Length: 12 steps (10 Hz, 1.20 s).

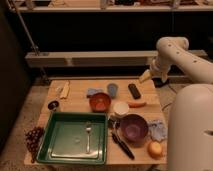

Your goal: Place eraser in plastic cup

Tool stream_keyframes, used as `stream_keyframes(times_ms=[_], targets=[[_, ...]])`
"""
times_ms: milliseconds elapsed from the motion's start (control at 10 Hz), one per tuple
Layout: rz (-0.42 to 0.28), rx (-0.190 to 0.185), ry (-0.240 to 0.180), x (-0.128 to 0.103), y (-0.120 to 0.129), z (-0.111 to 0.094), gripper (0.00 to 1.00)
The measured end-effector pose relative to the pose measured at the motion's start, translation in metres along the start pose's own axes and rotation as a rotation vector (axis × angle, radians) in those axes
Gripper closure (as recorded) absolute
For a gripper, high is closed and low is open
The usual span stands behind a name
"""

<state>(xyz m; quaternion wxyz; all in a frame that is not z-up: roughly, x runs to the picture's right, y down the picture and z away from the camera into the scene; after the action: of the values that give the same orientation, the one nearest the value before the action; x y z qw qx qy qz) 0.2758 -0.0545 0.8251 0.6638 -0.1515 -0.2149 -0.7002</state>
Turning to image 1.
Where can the yellow-white gripper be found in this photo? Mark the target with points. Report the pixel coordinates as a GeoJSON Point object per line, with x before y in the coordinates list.
{"type": "Point", "coordinates": [145, 76]}

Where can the black eraser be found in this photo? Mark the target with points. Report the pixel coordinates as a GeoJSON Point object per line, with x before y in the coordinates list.
{"type": "Point", "coordinates": [134, 91]}

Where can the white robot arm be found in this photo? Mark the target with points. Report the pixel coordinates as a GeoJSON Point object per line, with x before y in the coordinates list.
{"type": "Point", "coordinates": [190, 125]}

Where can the blue plastic cup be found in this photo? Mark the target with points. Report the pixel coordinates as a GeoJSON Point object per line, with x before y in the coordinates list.
{"type": "Point", "coordinates": [112, 89]}

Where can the white cup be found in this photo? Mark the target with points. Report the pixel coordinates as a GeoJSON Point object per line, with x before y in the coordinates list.
{"type": "Point", "coordinates": [120, 109]}

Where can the wooden shelf beam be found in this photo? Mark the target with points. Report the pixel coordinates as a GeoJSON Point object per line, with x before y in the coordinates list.
{"type": "Point", "coordinates": [90, 59]}

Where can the orange carrot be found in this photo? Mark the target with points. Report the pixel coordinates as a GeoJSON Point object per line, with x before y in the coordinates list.
{"type": "Point", "coordinates": [136, 104]}

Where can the blue crumpled cloth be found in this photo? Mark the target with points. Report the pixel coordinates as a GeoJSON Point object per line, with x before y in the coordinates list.
{"type": "Point", "coordinates": [158, 131]}

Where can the red bowl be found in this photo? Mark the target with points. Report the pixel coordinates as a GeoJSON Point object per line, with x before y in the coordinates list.
{"type": "Point", "coordinates": [100, 102]}

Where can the purple bowl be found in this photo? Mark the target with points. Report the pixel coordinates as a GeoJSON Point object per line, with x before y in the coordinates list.
{"type": "Point", "coordinates": [134, 127]}

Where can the metal spoon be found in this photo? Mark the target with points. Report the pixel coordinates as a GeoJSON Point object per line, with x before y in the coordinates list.
{"type": "Point", "coordinates": [115, 126]}

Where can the blue sponge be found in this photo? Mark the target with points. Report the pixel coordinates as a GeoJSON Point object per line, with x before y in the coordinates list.
{"type": "Point", "coordinates": [92, 91]}

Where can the yellow round fruit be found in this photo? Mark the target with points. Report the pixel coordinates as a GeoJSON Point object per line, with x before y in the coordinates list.
{"type": "Point", "coordinates": [155, 149]}

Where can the silver fork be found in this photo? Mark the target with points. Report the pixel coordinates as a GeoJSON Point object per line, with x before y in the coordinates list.
{"type": "Point", "coordinates": [88, 130]}

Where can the yellow banana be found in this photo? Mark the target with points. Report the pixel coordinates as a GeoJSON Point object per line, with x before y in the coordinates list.
{"type": "Point", "coordinates": [65, 90]}

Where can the green tray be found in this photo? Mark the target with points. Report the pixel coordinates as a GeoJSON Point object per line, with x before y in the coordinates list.
{"type": "Point", "coordinates": [65, 139]}

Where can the small black round tin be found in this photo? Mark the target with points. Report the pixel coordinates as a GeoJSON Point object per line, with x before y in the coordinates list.
{"type": "Point", "coordinates": [53, 105]}

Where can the metal diagonal pole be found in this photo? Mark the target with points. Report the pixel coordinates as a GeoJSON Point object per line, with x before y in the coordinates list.
{"type": "Point", "coordinates": [34, 47]}

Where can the bunch of dark grapes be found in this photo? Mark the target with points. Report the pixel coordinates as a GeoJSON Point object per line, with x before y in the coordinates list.
{"type": "Point", "coordinates": [32, 139]}

